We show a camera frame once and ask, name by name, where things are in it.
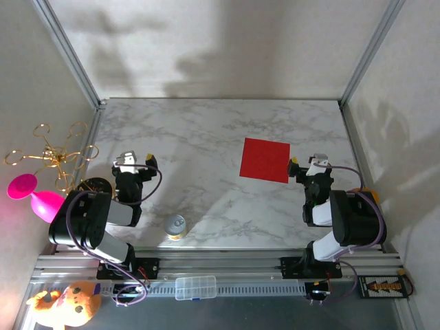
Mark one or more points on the red paper sheet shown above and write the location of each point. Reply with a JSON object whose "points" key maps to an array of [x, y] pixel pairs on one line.
{"points": [[264, 159]]}

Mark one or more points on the black power distribution board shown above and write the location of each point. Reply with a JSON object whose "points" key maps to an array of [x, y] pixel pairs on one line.
{"points": [[383, 287]]}

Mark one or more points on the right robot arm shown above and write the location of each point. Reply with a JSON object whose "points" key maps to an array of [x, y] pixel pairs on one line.
{"points": [[357, 220]]}

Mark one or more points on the pink plastic wine glass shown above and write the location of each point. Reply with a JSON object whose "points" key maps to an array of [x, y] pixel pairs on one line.
{"points": [[22, 185]]}

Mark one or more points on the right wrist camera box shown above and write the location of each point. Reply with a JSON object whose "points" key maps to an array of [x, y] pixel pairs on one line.
{"points": [[319, 159]]}

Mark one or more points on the aluminium table side rail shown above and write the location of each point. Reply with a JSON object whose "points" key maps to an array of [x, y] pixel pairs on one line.
{"points": [[352, 137], [92, 137]]}

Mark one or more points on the silver tin can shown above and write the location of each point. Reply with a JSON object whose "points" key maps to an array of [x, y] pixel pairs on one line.
{"points": [[175, 227]]}

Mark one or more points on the clear plastic compartment box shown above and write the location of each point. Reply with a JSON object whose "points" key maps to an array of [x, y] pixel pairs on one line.
{"points": [[196, 288]]}

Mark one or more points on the yellow connector power lead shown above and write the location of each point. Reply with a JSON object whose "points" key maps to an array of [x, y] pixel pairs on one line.
{"points": [[402, 273]]}

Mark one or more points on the aluminium frame rail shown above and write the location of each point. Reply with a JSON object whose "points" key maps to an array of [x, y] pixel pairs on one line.
{"points": [[223, 264]]}

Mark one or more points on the small black controller board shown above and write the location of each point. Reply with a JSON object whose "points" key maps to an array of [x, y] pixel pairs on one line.
{"points": [[318, 293], [125, 290]]}

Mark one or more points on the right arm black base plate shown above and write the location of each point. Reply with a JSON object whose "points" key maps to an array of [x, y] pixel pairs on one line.
{"points": [[290, 266]]}

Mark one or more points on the orange plush toy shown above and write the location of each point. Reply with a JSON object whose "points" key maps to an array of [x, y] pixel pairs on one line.
{"points": [[72, 302]]}

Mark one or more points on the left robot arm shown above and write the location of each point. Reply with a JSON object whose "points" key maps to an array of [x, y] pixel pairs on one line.
{"points": [[86, 220]]}

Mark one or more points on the orange plastic wine glass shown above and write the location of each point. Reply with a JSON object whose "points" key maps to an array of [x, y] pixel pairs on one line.
{"points": [[375, 196]]}

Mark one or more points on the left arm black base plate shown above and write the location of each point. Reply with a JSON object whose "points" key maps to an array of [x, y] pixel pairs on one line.
{"points": [[151, 266]]}

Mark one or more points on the aluminium frame post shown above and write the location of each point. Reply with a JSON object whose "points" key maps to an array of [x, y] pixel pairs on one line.
{"points": [[370, 51], [68, 51]]}

